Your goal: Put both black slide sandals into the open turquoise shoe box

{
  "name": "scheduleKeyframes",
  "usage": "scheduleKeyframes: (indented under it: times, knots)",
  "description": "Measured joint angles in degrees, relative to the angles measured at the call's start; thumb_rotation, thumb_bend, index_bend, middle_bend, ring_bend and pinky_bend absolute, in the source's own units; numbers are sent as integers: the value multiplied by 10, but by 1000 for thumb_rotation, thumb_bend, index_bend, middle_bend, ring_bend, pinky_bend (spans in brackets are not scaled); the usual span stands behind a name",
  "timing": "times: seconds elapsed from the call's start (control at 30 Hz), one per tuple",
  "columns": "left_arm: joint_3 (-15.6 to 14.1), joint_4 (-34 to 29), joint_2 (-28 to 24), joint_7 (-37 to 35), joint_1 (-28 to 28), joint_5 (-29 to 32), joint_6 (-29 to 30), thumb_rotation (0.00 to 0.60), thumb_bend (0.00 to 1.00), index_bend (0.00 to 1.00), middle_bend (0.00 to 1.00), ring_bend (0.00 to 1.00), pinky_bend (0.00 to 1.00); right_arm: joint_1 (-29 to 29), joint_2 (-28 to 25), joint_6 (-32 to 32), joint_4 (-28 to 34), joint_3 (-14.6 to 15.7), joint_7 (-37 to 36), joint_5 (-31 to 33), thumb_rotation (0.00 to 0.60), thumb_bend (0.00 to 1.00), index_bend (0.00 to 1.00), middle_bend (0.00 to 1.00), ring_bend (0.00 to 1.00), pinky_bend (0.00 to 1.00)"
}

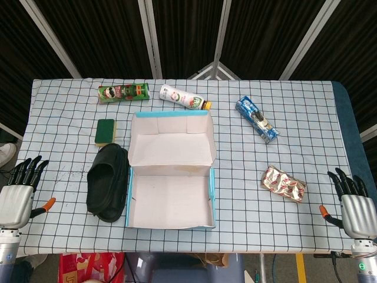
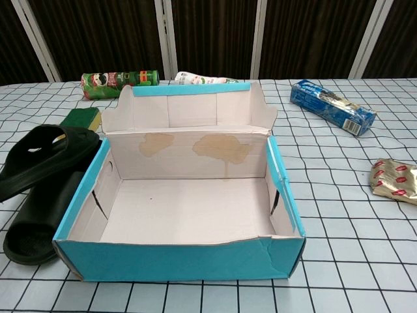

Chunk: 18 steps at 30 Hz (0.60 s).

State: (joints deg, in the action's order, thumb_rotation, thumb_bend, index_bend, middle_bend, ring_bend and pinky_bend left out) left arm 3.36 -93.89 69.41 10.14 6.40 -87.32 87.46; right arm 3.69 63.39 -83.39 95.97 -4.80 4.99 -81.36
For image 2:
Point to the white grid tablecloth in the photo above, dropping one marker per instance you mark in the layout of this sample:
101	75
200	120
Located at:
325	244

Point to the white drink bottle yellow cap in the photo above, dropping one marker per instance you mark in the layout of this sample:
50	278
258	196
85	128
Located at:
195	79

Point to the green yellow sponge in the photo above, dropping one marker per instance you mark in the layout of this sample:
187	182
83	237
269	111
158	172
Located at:
78	117

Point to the gold red snack wrapper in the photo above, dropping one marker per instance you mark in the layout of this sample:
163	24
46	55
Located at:
394	179

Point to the white partition frame post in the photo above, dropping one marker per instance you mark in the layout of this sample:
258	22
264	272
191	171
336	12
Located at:
39	42
259	39
368	39
164	39

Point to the green Pringles can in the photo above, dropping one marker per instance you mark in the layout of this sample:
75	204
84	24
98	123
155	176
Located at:
107	83

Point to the black rubber slipper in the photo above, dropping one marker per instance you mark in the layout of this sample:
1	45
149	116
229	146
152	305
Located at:
49	208
32	169

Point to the black corrugated partition panel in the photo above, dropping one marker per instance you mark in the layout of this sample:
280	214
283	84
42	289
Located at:
400	32
309	32
215	32
13	39
97	32

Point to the light blue shoe box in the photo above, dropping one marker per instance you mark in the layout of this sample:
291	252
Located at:
163	261

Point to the blue Oreo cookie pack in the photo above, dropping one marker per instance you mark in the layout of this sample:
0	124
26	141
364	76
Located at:
325	106

